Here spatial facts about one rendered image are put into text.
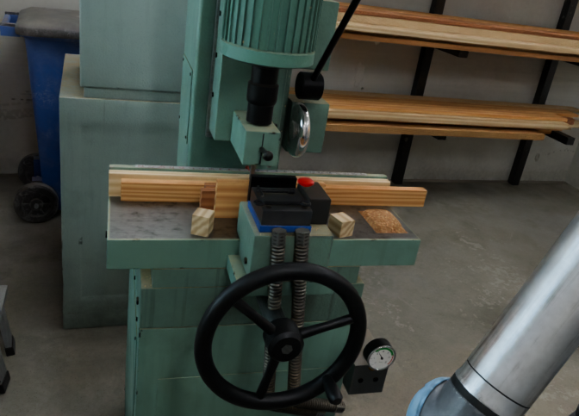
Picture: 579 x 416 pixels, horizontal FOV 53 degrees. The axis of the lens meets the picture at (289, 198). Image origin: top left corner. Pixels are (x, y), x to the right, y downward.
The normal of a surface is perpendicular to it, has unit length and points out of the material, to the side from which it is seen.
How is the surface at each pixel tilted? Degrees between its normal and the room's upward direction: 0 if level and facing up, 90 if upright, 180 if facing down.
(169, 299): 90
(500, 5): 90
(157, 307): 90
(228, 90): 90
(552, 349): 76
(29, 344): 0
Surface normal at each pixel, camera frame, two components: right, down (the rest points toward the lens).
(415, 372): 0.15, -0.91
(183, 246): 0.26, 0.42
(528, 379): -0.03, 0.15
